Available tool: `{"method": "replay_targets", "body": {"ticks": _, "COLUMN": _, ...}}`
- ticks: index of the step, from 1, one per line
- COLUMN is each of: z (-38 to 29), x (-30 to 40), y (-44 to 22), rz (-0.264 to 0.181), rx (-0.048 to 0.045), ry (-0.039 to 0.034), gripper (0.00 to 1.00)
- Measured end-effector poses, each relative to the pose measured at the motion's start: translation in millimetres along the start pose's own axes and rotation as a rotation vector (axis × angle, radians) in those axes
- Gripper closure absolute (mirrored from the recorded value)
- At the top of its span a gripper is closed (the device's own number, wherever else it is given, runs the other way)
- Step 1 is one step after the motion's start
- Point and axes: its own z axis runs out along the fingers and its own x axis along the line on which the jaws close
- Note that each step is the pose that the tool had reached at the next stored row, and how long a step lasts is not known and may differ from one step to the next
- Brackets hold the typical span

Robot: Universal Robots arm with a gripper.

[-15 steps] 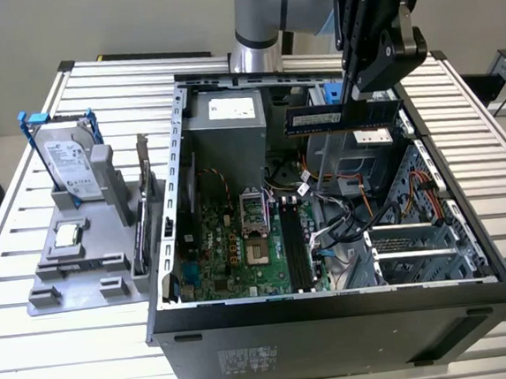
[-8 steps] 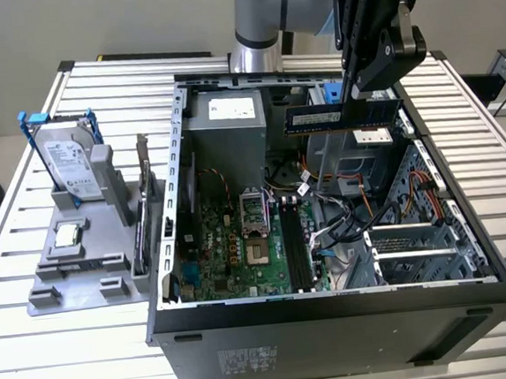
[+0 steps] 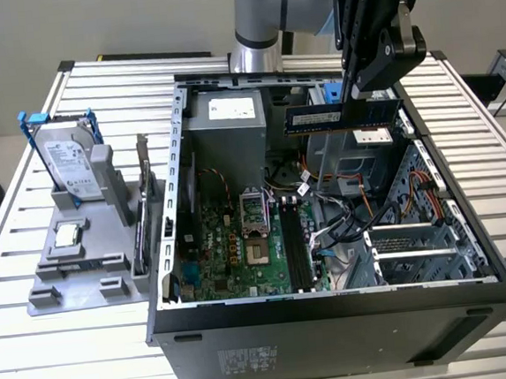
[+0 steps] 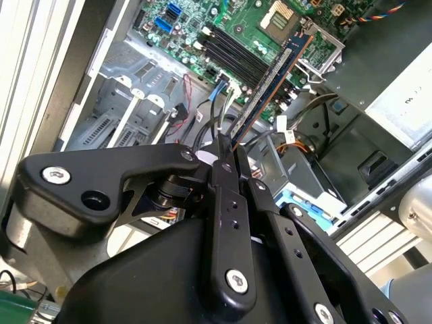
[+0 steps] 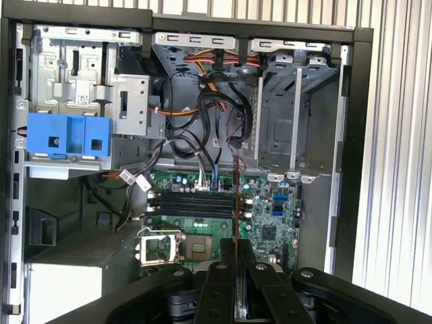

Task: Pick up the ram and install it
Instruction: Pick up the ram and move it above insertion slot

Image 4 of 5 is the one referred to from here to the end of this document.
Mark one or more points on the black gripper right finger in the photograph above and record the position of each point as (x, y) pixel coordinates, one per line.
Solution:
(291, 243)

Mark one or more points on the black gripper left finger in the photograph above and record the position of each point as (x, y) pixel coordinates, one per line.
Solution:
(101, 168)

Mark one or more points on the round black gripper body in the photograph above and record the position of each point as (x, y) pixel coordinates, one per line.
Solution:
(152, 287)

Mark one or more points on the blue RAM stick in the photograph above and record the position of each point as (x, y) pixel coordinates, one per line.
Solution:
(270, 91)

